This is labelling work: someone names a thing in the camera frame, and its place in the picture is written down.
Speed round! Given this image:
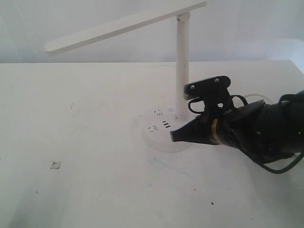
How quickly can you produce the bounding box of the white lamp power cable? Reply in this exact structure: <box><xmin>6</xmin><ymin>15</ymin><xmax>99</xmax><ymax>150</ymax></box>
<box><xmin>244</xmin><ymin>93</ymin><xmax>269</xmax><ymax>102</ymax></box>

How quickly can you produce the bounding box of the small torn paper scrap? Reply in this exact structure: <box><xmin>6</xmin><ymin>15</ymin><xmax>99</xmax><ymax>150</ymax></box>
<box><xmin>50</xmin><ymin>161</ymin><xmax>61</xmax><ymax>170</ymax></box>

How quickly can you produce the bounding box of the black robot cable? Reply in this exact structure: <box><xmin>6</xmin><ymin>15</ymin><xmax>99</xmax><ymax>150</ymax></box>
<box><xmin>189</xmin><ymin>94</ymin><xmax>304</xmax><ymax>175</ymax></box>

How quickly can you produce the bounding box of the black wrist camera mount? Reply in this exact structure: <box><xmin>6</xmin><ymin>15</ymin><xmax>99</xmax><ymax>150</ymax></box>
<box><xmin>183</xmin><ymin>76</ymin><xmax>231</xmax><ymax>114</ymax></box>

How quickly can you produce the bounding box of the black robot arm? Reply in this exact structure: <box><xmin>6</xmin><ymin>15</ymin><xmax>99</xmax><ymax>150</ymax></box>
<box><xmin>171</xmin><ymin>92</ymin><xmax>304</xmax><ymax>163</ymax></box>

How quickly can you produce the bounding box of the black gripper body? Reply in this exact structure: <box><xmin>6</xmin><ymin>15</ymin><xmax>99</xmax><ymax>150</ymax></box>
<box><xmin>211</xmin><ymin>101</ymin><xmax>271</xmax><ymax>152</ymax></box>

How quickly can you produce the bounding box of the white desk lamp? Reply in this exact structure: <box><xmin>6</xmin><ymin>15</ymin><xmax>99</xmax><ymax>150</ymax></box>
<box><xmin>44</xmin><ymin>0</ymin><xmax>207</xmax><ymax>153</ymax></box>

